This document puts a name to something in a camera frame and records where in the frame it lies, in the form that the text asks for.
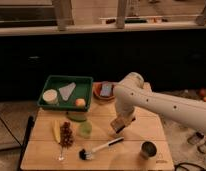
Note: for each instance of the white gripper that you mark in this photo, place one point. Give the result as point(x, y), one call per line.
point(126, 115)

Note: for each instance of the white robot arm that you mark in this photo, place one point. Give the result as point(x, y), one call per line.
point(130, 93)

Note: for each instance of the green plastic cup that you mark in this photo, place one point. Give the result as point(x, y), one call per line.
point(85, 129)

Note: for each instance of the metal cup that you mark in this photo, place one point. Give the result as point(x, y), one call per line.
point(148, 149)

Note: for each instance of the blue sponge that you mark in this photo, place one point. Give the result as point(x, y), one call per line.
point(106, 89)

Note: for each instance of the orange plate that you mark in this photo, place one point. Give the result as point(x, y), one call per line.
point(97, 89)

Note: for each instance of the orange fruit toy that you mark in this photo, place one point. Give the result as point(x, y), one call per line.
point(80, 102)

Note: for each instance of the green round lid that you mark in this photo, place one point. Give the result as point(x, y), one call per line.
point(76, 117)

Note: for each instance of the green plastic tray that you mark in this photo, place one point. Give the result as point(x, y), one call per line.
point(83, 90)

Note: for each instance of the red grapes toy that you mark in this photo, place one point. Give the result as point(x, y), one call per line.
point(66, 135)

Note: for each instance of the grey triangular cloth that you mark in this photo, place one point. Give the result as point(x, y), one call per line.
point(67, 90)

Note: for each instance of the white round container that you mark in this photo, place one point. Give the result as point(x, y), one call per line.
point(50, 96)

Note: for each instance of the black table leg bar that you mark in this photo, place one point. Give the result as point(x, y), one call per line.
point(30, 124)

